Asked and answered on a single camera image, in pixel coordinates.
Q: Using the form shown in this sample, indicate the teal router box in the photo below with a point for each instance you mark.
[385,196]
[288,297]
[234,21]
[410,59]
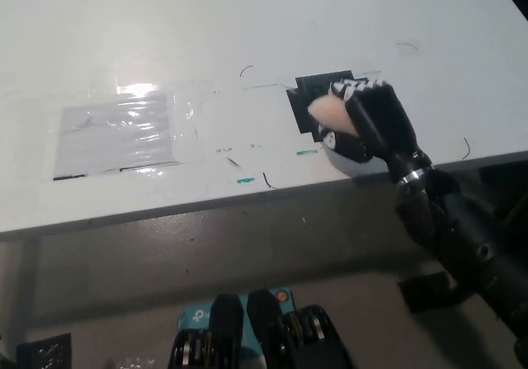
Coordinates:
[196,315]

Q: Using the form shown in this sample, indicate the pink dumpling squeeze toy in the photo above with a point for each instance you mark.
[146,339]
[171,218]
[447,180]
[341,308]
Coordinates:
[332,111]

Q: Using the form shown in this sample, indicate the glossy grey plastic-covered sheet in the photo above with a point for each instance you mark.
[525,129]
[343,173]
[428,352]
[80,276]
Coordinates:
[117,138]

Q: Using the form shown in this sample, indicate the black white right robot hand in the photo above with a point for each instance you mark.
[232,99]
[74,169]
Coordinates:
[383,117]

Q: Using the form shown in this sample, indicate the black ribbed robot torso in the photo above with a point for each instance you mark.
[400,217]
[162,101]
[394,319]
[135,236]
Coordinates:
[264,336]

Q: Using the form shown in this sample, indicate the black mask patch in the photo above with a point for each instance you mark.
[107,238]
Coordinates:
[307,92]

